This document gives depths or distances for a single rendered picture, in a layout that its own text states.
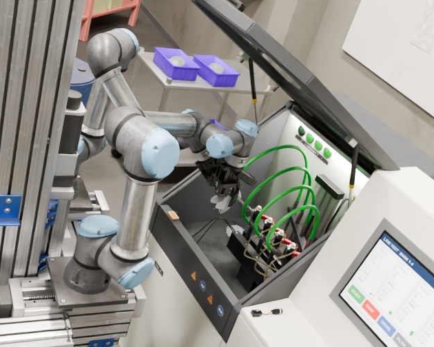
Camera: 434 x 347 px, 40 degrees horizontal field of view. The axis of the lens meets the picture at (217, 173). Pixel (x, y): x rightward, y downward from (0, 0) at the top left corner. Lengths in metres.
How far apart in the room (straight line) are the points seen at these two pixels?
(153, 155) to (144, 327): 1.48
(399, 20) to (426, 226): 2.51
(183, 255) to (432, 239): 1.00
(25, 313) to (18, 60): 0.77
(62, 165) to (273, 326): 0.91
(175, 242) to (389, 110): 2.23
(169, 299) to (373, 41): 2.59
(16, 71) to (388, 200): 1.23
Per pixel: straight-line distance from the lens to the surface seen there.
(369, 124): 2.64
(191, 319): 2.47
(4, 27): 1.64
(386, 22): 4.39
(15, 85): 1.71
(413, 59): 4.15
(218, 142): 1.84
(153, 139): 1.51
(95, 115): 2.28
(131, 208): 1.64
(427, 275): 1.97
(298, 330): 2.18
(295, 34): 4.92
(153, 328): 2.77
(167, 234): 2.54
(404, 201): 2.03
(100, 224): 1.85
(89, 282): 1.92
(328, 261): 2.18
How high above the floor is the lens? 2.36
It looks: 29 degrees down
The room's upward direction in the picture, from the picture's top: 19 degrees clockwise
